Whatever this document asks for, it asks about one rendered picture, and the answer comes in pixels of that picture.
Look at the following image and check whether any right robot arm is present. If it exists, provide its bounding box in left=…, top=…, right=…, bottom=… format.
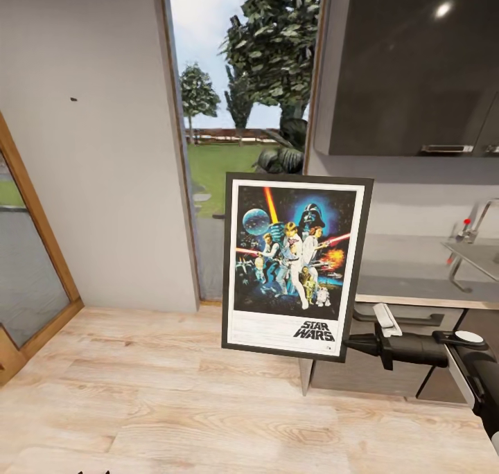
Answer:
left=342, top=302, right=499, bottom=455

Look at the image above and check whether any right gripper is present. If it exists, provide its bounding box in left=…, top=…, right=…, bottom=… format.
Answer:
left=342, top=322, right=424, bottom=371

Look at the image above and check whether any poster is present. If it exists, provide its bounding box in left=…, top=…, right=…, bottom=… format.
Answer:
left=221, top=172, right=374, bottom=364

